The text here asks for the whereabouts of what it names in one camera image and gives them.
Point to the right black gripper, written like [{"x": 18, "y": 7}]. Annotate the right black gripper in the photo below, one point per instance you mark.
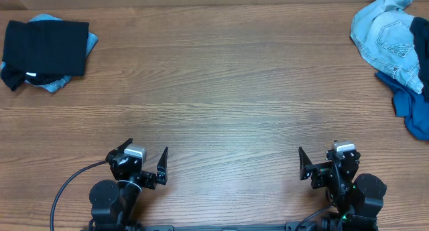
[{"x": 324, "y": 171}]

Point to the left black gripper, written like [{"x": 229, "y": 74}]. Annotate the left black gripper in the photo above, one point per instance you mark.
[{"x": 140, "y": 174}]

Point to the black t-shirt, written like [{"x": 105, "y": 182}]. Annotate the black t-shirt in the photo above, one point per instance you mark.
[{"x": 419, "y": 28}]

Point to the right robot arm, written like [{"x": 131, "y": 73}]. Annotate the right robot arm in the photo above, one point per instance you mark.
[{"x": 353, "y": 201}]

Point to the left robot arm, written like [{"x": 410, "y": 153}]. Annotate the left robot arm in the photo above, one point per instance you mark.
[{"x": 113, "y": 201}]

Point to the dark blue garment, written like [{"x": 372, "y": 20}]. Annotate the dark blue garment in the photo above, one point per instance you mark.
[{"x": 408, "y": 105}]

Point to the folded light blue jeans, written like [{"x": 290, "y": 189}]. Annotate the folded light blue jeans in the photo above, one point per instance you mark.
[{"x": 56, "y": 85}]

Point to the black garment under stack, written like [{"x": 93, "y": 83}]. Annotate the black garment under stack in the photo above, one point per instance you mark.
[{"x": 14, "y": 78}]

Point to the crumpled light denim jeans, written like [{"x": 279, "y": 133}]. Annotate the crumpled light denim jeans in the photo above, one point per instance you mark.
[{"x": 381, "y": 33}]

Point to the folded black shirt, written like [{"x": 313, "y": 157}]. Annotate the folded black shirt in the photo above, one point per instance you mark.
[{"x": 46, "y": 47}]

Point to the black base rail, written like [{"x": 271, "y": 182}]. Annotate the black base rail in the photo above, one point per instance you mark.
[{"x": 288, "y": 226}]

